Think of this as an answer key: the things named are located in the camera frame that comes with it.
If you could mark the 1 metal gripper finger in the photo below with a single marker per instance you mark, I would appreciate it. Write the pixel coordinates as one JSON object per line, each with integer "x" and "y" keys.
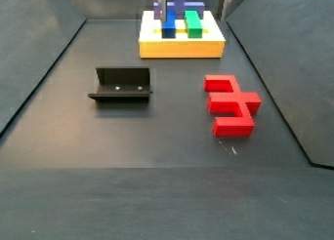
{"x": 223, "y": 8}
{"x": 160, "y": 9}

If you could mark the red interlocking puzzle block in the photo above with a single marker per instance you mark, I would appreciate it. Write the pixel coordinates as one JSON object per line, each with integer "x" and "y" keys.
{"x": 232, "y": 105}

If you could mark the yellow wooden puzzle board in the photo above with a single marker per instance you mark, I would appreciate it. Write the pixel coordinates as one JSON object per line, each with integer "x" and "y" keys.
{"x": 155, "y": 47}

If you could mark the purple cross puzzle block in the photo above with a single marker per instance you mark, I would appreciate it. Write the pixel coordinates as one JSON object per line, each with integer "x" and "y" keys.
{"x": 181, "y": 5}

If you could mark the blue puzzle block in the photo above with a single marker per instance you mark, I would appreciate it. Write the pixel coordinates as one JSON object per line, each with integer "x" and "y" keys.
{"x": 168, "y": 27}

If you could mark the green puzzle block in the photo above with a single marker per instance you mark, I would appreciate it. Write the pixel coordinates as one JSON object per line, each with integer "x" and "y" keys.
{"x": 192, "y": 24}

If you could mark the black angle bracket stand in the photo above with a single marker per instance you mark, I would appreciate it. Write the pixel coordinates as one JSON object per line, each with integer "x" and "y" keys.
{"x": 121, "y": 82}

